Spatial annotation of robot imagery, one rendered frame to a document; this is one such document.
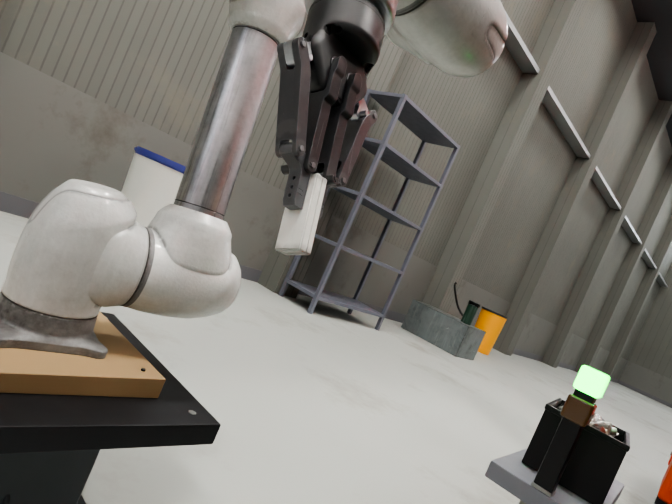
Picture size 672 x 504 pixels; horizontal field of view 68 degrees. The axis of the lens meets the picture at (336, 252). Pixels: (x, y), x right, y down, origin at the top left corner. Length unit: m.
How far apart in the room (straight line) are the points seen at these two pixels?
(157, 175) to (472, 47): 2.63
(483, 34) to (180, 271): 0.63
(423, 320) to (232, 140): 5.38
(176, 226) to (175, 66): 3.13
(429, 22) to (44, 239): 0.65
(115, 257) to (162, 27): 3.19
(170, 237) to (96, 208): 0.14
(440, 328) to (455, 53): 5.56
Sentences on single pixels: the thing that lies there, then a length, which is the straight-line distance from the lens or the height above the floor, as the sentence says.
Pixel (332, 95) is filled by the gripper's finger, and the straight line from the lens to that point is 0.46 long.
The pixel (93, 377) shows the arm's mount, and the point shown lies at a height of 0.33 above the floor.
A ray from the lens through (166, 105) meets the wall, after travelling 4.03.
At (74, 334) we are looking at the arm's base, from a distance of 0.95.
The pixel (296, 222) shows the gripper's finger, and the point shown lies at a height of 0.68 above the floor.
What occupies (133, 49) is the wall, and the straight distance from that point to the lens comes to 3.92.
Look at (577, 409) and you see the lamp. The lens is 0.90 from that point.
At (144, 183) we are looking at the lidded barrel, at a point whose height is 0.53.
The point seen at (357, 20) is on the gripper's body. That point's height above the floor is 0.87.
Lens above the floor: 0.68
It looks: 1 degrees down
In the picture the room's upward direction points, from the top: 24 degrees clockwise
